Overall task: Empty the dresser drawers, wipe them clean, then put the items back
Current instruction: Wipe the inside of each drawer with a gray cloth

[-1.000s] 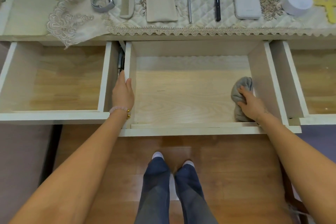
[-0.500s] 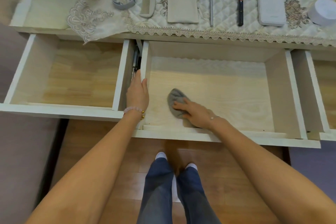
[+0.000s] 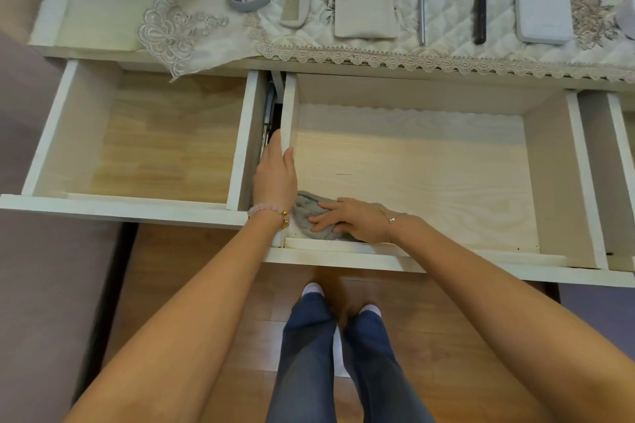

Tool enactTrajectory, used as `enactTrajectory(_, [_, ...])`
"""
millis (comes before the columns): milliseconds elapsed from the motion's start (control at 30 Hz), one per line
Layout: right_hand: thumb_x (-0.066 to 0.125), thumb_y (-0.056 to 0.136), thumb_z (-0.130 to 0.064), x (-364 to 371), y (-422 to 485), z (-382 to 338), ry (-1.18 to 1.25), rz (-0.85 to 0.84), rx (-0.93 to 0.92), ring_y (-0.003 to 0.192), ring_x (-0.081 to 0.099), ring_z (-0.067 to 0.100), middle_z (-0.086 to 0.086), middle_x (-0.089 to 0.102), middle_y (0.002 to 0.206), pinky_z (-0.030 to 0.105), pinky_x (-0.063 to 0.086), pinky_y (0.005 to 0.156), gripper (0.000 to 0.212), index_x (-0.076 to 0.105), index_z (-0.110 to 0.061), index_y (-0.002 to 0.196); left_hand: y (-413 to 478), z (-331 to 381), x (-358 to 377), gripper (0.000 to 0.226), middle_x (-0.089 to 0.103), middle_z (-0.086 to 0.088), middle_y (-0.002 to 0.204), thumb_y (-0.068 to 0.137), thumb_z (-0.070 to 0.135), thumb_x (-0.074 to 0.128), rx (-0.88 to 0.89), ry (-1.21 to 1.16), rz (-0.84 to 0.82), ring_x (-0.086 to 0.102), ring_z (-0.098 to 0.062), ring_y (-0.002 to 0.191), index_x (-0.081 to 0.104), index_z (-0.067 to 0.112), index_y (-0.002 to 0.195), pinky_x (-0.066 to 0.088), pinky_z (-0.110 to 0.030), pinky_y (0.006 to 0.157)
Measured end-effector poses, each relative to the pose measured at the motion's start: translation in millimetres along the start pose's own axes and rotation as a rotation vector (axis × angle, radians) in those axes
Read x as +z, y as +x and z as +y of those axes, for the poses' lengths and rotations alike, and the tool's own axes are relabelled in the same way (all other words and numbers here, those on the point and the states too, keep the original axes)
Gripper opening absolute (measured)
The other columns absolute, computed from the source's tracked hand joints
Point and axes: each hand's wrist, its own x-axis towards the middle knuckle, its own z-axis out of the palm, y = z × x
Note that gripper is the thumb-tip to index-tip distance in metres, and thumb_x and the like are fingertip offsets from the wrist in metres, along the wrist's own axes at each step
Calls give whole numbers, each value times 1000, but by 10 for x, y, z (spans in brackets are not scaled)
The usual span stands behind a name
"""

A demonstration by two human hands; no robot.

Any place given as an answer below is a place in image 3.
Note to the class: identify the person's left hand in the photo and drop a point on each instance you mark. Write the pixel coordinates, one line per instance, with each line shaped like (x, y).
(275, 180)

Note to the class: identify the person's right hand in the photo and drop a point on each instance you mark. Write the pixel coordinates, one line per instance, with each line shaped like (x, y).
(357, 222)

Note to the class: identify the grey knitted wiping cloth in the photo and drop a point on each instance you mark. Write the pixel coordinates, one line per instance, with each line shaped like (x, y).
(305, 209)

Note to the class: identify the wide white drawer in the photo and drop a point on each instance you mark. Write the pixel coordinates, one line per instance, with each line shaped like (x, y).
(421, 175)

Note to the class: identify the small white drawer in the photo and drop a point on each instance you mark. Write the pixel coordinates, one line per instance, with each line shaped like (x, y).
(163, 140)
(622, 165)

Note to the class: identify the thin metal straw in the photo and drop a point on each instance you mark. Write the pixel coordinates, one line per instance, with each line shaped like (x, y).
(421, 6)

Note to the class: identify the black lipstick tube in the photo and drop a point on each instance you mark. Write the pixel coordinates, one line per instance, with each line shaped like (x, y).
(480, 16)

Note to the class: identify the white power bank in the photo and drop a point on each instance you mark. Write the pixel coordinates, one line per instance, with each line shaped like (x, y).
(543, 8)

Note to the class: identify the white round compact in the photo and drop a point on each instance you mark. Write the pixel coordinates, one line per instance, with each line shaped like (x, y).
(627, 16)

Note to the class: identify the person's left forearm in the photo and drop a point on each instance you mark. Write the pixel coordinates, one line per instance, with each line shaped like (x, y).
(183, 328)

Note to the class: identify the person's right forearm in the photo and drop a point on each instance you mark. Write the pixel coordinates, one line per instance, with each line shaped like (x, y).
(521, 318)

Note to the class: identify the person's left white shoe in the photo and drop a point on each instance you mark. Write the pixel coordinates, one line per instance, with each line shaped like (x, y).
(312, 290)

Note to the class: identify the person's white shoe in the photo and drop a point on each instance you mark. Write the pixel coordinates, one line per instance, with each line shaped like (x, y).
(370, 309)
(312, 290)

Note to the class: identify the person's right white shoe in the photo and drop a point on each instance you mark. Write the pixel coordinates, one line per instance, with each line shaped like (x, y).
(370, 309)

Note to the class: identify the person's left leg in jeans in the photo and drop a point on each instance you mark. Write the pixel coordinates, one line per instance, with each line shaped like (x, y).
(302, 363)

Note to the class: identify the person's leg in jeans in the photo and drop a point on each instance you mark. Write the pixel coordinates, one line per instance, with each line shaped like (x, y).
(382, 373)
(302, 363)

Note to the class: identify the person's right leg in jeans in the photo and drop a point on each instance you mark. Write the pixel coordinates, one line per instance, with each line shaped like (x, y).
(382, 373)

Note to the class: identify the dark brown wooden trim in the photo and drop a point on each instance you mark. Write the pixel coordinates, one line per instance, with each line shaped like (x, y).
(114, 289)
(551, 291)

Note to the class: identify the cream dressing table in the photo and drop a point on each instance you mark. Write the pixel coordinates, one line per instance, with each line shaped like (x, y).
(99, 16)

